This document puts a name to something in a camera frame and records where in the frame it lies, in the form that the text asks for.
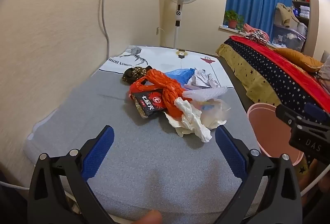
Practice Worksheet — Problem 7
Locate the wooden bookshelf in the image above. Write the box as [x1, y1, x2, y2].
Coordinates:
[291, 0, 319, 52]

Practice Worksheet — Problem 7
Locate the potted green plant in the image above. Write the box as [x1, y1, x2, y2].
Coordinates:
[224, 10, 244, 31]

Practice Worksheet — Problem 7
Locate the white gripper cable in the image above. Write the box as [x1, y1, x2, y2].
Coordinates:
[301, 162, 330, 195]
[0, 181, 30, 191]

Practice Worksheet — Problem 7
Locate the white plastic bag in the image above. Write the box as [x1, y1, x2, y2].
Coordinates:
[184, 68, 221, 91]

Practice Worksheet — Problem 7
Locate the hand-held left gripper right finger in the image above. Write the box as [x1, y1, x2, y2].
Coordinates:
[215, 125, 303, 224]

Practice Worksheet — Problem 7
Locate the plaid pillow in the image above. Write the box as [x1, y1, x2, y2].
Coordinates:
[317, 50, 330, 85]

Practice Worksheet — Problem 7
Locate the white tissue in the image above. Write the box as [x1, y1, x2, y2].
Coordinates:
[165, 97, 213, 143]

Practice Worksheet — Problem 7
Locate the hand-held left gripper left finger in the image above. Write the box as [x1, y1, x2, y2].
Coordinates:
[27, 125, 115, 224]

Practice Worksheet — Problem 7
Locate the clear plastic wrapper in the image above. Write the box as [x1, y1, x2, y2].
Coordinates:
[198, 98, 231, 129]

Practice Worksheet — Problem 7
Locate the person's left hand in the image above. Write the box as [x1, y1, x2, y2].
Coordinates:
[130, 210, 163, 224]

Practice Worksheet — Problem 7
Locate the blue plastic bag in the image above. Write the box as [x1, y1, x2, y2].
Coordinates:
[164, 68, 197, 87]

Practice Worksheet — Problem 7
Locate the orange plastic bag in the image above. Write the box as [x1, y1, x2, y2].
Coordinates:
[128, 69, 193, 118]

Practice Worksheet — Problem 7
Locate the clear storage box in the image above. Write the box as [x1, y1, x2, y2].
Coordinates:
[272, 23, 308, 52]

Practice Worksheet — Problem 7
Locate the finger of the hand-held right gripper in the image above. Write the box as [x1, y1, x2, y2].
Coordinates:
[275, 104, 300, 126]
[304, 102, 330, 124]

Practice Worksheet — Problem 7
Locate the dark patterned pouch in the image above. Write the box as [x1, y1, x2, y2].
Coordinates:
[122, 66, 153, 84]

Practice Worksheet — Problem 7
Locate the orange pillow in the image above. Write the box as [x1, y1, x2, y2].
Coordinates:
[273, 48, 324, 73]

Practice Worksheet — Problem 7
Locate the pink plastic bin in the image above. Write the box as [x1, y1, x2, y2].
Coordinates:
[247, 103, 305, 166]

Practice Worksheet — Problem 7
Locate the black and white striped cloth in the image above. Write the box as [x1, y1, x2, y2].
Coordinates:
[244, 29, 269, 45]

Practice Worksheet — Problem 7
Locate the black snack packet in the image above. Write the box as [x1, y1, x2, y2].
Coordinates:
[132, 88, 167, 119]

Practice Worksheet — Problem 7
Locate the grey wall cable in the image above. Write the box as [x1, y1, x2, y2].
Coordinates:
[98, 0, 110, 58]

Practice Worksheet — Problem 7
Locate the bed with starry blanket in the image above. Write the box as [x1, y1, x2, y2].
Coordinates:
[215, 38, 330, 178]

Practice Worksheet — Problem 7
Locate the pink cloth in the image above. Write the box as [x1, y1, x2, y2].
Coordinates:
[243, 23, 270, 41]

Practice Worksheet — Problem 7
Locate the person's right hand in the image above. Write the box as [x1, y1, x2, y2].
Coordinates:
[299, 159, 323, 191]

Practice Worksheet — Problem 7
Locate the white window sill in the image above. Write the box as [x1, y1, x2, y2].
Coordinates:
[219, 25, 246, 33]

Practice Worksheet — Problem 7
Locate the beige jacket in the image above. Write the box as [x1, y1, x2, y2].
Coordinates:
[274, 2, 297, 28]

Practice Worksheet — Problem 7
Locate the grey printed tablecloth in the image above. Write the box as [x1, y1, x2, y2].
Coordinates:
[24, 45, 261, 223]

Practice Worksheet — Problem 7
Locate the red blanket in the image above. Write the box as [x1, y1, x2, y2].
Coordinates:
[229, 36, 330, 115]

